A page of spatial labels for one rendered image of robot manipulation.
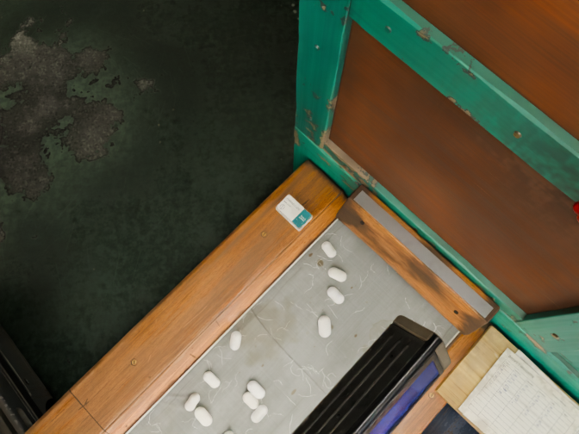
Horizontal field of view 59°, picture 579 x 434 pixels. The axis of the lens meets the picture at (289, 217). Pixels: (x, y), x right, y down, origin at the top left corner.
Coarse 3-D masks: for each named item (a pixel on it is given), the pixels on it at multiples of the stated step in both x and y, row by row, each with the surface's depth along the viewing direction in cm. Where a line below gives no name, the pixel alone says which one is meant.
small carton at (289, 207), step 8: (288, 200) 93; (280, 208) 93; (288, 208) 93; (296, 208) 93; (304, 208) 93; (288, 216) 93; (296, 216) 93; (304, 216) 93; (312, 216) 93; (296, 224) 92; (304, 224) 93
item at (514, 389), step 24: (504, 360) 87; (528, 360) 87; (480, 384) 86; (504, 384) 86; (528, 384) 86; (552, 384) 86; (480, 408) 85; (504, 408) 85; (528, 408) 85; (552, 408) 85; (576, 408) 85; (504, 432) 84; (528, 432) 84; (552, 432) 84; (576, 432) 84
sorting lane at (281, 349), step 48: (336, 240) 96; (288, 288) 94; (384, 288) 94; (288, 336) 92; (336, 336) 92; (192, 384) 89; (240, 384) 89; (288, 384) 89; (144, 432) 87; (192, 432) 87; (240, 432) 87; (288, 432) 87
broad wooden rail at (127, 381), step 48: (288, 192) 96; (336, 192) 96; (240, 240) 93; (288, 240) 94; (192, 288) 91; (240, 288) 91; (144, 336) 89; (192, 336) 89; (96, 384) 87; (144, 384) 87; (48, 432) 85; (96, 432) 85
